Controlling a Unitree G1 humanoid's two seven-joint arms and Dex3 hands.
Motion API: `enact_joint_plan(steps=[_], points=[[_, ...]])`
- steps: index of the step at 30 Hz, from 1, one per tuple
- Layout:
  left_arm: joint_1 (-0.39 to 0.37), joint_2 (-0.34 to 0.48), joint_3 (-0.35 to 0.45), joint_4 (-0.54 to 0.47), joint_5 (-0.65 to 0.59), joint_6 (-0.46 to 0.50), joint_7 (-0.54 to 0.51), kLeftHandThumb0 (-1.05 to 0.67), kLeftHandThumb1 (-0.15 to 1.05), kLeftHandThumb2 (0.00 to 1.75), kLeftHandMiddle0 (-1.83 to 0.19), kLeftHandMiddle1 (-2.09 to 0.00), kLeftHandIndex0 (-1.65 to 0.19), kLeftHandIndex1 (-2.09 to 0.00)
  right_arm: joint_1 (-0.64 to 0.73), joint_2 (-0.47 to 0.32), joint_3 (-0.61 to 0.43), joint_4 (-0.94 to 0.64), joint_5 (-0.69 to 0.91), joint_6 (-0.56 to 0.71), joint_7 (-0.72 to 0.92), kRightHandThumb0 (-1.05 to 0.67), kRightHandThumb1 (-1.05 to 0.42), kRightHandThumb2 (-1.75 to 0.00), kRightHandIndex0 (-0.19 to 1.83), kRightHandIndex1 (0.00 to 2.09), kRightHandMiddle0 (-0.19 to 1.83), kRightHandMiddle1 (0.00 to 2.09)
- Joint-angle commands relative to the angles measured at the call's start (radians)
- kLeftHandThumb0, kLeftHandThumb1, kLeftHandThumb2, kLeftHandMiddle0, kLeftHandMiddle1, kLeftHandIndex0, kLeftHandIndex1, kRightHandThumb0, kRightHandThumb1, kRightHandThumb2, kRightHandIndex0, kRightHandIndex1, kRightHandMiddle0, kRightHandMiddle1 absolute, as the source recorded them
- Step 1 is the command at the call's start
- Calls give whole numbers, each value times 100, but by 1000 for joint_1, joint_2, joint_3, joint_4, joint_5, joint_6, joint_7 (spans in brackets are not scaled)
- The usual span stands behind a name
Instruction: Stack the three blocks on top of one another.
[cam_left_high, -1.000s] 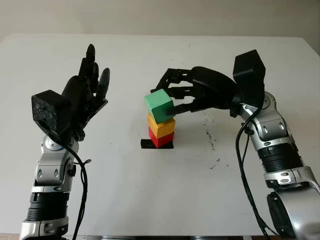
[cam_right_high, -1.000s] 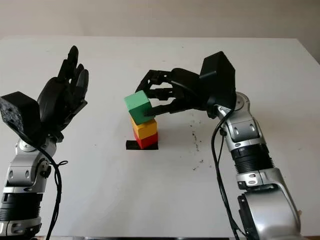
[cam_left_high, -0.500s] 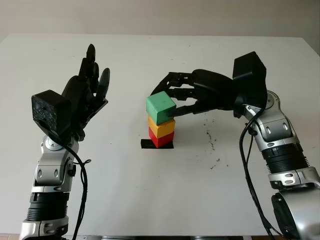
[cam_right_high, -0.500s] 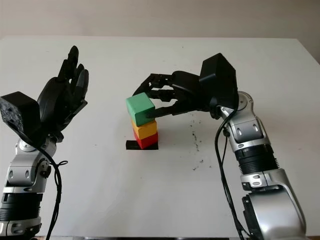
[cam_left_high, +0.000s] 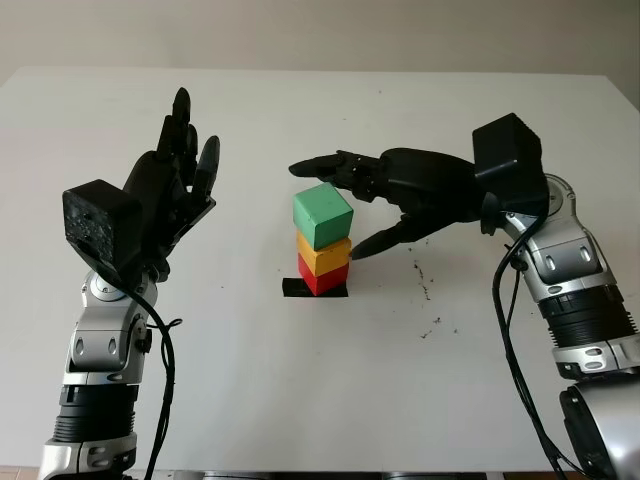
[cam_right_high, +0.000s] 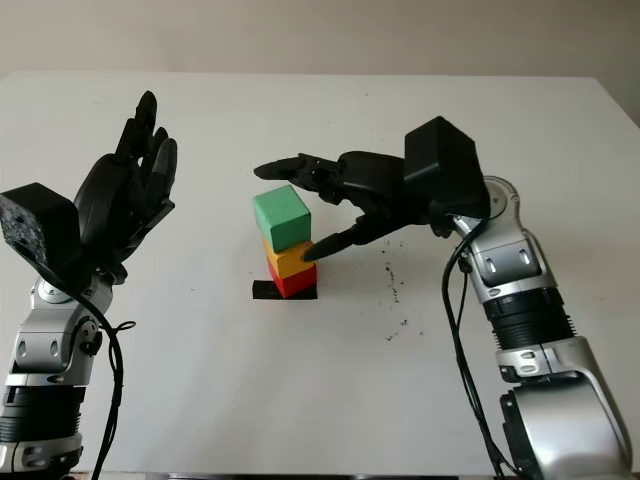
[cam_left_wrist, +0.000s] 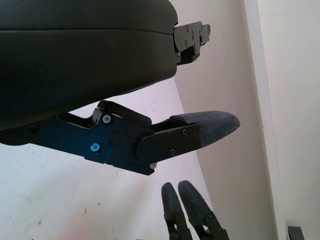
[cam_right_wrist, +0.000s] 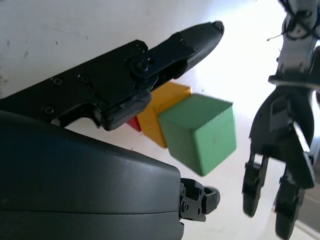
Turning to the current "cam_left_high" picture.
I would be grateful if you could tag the green cube block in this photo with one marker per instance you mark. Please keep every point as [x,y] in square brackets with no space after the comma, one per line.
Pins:
[322,215]

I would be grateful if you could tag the yellow cube block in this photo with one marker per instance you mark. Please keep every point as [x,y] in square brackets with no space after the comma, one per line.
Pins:
[325,260]

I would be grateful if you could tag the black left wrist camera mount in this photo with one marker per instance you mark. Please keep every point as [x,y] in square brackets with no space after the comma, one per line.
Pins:
[97,220]

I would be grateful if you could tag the red cube block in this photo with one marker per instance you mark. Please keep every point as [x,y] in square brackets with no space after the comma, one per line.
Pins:
[325,284]

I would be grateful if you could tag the black tape strip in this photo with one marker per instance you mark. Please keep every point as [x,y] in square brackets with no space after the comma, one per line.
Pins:
[292,288]

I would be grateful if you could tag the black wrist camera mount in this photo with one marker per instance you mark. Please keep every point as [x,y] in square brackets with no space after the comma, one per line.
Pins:
[507,160]
[97,220]

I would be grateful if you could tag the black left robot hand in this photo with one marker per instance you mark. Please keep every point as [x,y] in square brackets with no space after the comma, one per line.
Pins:
[160,195]

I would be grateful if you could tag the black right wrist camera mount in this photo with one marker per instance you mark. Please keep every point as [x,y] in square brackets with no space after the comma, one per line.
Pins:
[507,160]

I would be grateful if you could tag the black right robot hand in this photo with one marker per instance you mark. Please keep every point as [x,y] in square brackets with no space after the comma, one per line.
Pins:
[430,185]

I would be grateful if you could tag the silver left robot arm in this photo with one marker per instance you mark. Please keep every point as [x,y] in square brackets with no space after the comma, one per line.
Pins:
[97,345]

